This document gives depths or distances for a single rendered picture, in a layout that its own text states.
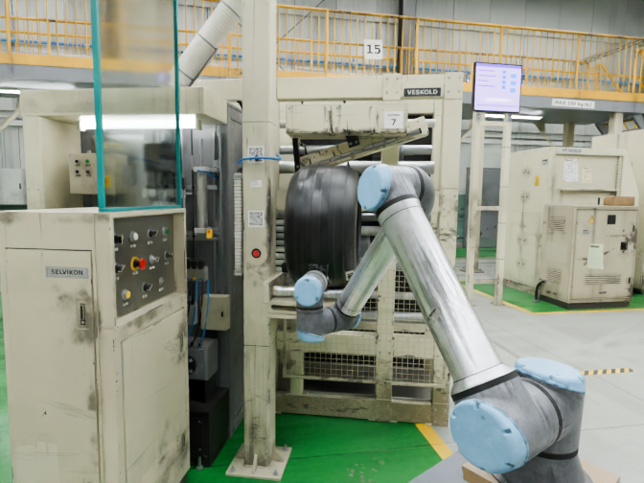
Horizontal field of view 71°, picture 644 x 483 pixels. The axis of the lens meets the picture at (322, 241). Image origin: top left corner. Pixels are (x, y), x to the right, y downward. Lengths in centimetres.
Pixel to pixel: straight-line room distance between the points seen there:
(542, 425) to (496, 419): 12
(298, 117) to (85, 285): 128
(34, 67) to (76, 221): 636
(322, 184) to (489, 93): 414
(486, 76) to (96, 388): 515
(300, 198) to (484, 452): 121
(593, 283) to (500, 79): 268
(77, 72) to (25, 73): 67
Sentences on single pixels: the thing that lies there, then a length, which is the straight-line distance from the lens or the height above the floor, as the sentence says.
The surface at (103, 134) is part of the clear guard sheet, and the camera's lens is 160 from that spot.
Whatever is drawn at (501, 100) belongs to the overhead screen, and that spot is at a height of 246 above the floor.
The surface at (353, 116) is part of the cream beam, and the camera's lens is 231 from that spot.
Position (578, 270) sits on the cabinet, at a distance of 621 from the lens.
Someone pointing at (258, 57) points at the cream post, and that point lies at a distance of 217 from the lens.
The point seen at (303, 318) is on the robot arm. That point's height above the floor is 93.
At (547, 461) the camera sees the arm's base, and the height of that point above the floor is 75.
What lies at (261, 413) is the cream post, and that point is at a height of 29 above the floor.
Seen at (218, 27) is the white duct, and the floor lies 217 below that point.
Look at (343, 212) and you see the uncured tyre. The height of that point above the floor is 126.
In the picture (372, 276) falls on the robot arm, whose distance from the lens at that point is 142.
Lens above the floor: 133
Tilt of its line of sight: 6 degrees down
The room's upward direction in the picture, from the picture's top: 1 degrees clockwise
